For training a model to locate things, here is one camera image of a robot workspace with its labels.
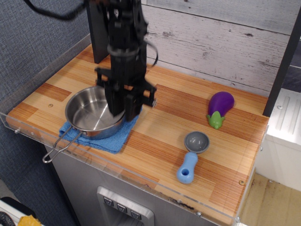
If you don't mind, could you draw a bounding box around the black mesh object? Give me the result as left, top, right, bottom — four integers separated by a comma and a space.
0, 211, 15, 226

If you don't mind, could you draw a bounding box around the purple toy eggplant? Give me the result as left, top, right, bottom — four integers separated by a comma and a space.
206, 91, 235, 129

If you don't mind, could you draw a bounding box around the black cable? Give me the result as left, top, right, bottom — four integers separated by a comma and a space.
23, 0, 88, 20

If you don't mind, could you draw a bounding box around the clear acrylic edge guard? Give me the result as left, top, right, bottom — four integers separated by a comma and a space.
0, 112, 240, 224

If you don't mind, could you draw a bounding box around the blue folded cloth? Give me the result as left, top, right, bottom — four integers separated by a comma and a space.
59, 115, 139, 154

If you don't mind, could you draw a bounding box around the black vertical post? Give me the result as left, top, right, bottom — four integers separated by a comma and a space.
263, 9, 301, 117
87, 0, 109, 64

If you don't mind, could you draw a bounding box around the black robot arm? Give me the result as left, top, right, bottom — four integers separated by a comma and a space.
95, 0, 157, 121

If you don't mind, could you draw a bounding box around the grey toy fridge cabinet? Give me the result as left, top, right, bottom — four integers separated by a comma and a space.
44, 143, 226, 226

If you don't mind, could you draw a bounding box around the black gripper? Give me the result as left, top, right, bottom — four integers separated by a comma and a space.
95, 53, 157, 121

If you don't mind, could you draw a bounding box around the stainless steel saucepan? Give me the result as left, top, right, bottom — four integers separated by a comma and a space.
42, 86, 125, 163

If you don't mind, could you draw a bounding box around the grey blue toy scoop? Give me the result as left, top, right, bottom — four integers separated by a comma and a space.
176, 131, 210, 184

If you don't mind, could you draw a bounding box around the silver dispenser button panel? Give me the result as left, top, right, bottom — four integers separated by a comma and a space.
97, 186, 155, 226

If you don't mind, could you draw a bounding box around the yellow object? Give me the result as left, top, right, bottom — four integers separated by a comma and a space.
17, 215, 42, 226

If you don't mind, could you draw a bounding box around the black vertical post left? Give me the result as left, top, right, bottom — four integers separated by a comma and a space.
87, 0, 109, 64

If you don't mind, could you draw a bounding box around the white appliance right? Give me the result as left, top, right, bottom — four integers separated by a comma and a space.
254, 89, 301, 191

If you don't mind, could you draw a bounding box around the black vertical post right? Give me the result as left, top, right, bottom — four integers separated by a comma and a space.
263, 9, 301, 117

